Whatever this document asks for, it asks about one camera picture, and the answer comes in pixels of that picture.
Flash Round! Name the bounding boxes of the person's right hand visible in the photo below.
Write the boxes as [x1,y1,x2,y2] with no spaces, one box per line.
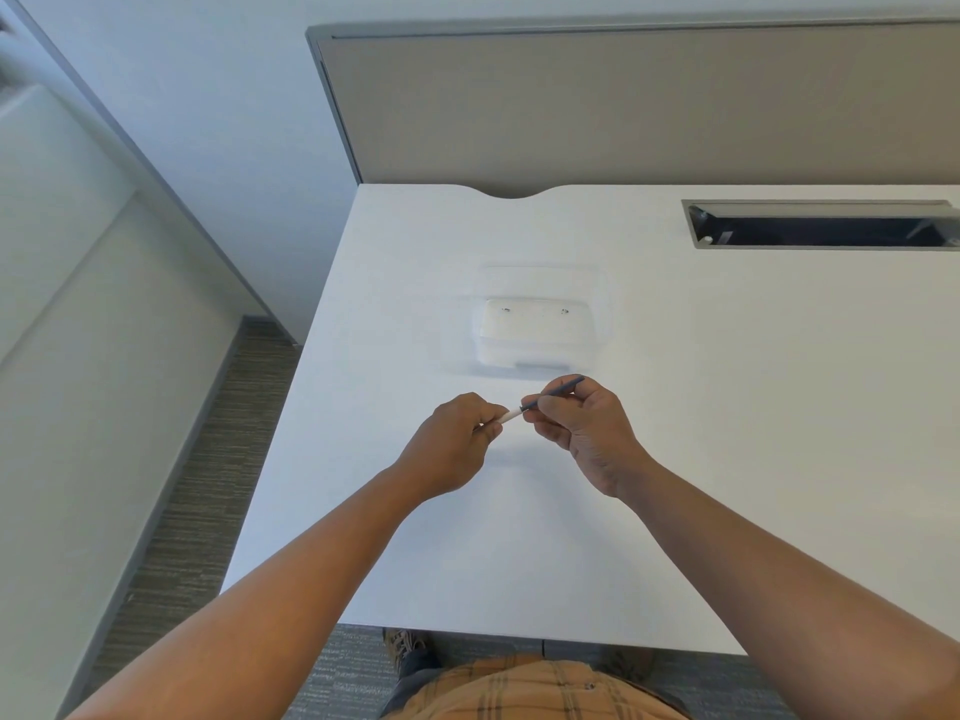
[521,374,655,501]

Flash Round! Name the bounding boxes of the person's left hand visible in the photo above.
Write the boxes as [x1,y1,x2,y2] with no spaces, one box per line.
[393,392,510,505]

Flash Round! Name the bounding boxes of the blue pen with white cap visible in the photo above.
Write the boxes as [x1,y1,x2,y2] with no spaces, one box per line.
[480,375,587,430]

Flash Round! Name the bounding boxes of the person's right forearm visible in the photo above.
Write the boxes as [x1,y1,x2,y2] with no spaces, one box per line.
[619,457,960,720]

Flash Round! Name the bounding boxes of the person's left forearm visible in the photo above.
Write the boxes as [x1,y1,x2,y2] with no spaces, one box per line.
[66,463,430,720]

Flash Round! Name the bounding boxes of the clear plastic container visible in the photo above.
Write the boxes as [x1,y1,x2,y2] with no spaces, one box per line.
[466,262,614,373]

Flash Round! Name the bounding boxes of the brown shoe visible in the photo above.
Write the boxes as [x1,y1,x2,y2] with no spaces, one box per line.
[598,647,663,685]
[382,627,442,677]

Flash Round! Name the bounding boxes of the orange plaid shirt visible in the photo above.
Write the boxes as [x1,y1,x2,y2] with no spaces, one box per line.
[381,654,693,720]

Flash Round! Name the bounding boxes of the dark trousers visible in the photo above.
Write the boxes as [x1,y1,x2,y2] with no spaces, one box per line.
[377,665,445,720]

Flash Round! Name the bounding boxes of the grey desk divider panel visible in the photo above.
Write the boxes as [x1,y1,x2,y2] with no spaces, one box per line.
[305,17,960,200]

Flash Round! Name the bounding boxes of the grey desk cable tray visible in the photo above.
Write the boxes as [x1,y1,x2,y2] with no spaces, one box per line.
[680,199,960,253]

